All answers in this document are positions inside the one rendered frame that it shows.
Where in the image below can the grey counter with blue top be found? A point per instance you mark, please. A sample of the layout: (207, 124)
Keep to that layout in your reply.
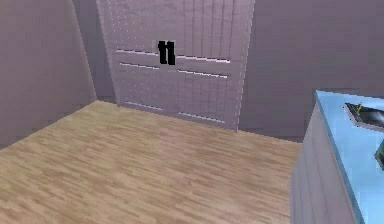
(336, 166)

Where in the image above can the steel sink basin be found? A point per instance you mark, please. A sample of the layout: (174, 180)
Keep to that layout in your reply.
(365, 116)

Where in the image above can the dark green object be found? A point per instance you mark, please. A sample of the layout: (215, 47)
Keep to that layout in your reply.
(380, 154)

